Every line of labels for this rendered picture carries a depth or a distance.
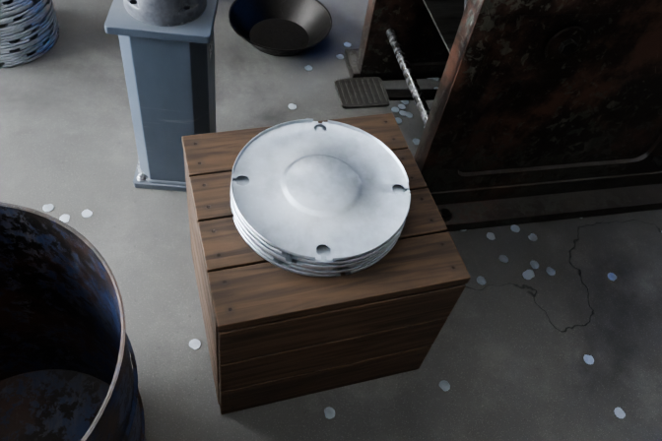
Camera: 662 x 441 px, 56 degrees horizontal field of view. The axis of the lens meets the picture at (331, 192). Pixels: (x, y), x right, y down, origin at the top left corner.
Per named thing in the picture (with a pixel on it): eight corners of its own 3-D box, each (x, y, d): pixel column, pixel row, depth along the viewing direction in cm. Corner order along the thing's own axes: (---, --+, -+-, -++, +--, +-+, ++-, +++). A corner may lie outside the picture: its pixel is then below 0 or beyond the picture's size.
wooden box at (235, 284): (220, 415, 115) (217, 328, 88) (190, 246, 137) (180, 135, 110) (420, 368, 126) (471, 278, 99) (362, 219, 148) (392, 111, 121)
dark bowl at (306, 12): (234, 72, 175) (234, 51, 170) (223, 7, 193) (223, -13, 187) (339, 68, 182) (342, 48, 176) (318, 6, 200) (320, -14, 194)
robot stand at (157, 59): (133, 187, 145) (102, 26, 111) (147, 130, 157) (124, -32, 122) (214, 194, 147) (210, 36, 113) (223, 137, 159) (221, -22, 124)
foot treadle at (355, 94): (340, 122, 152) (343, 106, 148) (331, 94, 158) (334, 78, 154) (556, 108, 165) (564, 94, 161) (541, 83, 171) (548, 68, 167)
